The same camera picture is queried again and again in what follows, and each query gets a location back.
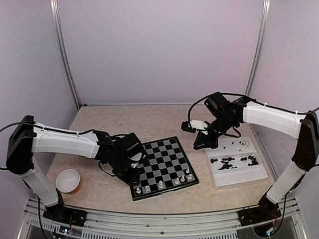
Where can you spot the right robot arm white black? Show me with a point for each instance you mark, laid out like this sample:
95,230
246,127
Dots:
304,127

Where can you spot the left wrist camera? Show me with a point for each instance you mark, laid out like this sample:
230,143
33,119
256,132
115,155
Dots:
136,159

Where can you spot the black chess pieces cluster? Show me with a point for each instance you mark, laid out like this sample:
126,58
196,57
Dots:
227,163
253,160

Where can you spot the white chess queen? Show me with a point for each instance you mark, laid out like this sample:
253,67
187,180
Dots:
160,184

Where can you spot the white chess pieces tray pile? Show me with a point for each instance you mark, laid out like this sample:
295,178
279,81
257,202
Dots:
240,146

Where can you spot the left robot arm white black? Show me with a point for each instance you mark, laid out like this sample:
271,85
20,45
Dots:
123,152

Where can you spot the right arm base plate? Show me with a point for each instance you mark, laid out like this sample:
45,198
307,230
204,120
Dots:
257,215

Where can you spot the white plastic tray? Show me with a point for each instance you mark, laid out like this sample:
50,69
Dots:
242,175

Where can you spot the aluminium frame post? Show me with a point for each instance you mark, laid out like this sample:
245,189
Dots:
66,65
259,46

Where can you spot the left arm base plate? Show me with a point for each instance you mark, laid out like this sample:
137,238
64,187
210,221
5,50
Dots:
66,215

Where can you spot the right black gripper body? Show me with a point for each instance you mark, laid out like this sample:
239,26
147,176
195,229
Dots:
214,142

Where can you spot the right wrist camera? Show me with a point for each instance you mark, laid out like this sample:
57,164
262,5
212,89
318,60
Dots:
194,125

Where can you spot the left aluminium frame post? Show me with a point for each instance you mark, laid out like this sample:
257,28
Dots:
66,65

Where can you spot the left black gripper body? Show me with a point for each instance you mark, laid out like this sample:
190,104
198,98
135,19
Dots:
125,176

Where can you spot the aluminium front rail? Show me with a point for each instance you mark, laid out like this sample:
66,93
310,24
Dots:
101,224

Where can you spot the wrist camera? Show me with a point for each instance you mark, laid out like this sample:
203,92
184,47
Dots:
194,125
136,159

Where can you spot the black chess pieces right cluster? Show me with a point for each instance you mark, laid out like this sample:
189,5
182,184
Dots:
253,160

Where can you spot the black grey chess board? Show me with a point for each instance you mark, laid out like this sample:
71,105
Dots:
166,161

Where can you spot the white orange bowl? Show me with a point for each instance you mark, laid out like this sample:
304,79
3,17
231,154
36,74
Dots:
68,181

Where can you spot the right aluminium frame post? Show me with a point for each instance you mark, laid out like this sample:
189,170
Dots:
259,46

